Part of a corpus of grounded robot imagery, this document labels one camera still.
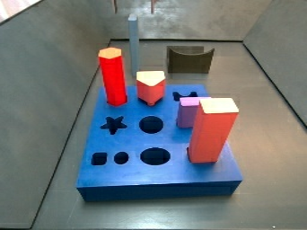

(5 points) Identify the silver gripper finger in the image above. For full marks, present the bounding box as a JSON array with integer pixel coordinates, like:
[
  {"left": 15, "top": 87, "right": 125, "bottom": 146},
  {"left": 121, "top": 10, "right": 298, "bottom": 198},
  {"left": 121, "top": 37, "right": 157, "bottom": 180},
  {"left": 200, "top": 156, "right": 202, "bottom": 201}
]
[
  {"left": 112, "top": 0, "right": 117, "bottom": 13},
  {"left": 149, "top": 0, "right": 157, "bottom": 14}
]

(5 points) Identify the light blue square-circle object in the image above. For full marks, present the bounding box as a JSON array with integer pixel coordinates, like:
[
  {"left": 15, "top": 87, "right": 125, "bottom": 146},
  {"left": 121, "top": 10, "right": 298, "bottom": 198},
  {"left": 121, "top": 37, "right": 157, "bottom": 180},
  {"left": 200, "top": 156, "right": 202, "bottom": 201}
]
[{"left": 128, "top": 13, "right": 139, "bottom": 76}]

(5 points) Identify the black curved fixture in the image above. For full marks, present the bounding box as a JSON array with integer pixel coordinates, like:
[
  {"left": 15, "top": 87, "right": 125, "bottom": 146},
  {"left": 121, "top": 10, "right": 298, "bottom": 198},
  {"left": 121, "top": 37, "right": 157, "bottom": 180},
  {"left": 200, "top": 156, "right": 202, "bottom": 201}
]
[{"left": 167, "top": 46, "right": 215, "bottom": 74}]

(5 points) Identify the purple square peg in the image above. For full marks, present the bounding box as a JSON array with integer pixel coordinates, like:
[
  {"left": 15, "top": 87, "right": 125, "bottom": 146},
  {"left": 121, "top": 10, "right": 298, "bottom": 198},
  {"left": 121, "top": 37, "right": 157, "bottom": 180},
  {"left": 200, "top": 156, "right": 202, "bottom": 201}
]
[{"left": 176, "top": 97, "right": 206, "bottom": 128}]

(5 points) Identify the red hexagonal peg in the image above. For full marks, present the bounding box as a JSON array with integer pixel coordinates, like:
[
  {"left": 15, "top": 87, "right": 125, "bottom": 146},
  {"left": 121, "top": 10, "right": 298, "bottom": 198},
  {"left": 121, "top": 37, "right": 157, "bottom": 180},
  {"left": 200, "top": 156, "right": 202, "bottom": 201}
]
[{"left": 99, "top": 48, "right": 127, "bottom": 106}]

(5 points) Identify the red pentagon peg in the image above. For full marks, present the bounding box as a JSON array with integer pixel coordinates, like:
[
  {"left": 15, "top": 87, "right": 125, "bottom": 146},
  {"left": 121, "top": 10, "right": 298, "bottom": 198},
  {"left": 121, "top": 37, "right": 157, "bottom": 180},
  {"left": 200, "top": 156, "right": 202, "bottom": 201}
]
[{"left": 136, "top": 71, "right": 165, "bottom": 106}]

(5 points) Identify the orange rectangular peg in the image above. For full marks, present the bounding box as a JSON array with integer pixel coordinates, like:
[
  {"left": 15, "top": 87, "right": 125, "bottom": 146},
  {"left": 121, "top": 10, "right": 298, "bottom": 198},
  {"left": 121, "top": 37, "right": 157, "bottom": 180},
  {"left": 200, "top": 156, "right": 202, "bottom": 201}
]
[{"left": 187, "top": 98, "right": 239, "bottom": 164}]

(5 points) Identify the blue shape sorter base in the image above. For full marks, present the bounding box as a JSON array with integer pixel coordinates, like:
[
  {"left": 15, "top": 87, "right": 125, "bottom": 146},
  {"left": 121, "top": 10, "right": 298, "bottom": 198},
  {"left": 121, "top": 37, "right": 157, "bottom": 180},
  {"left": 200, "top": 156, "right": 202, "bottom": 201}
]
[{"left": 76, "top": 84, "right": 242, "bottom": 201}]

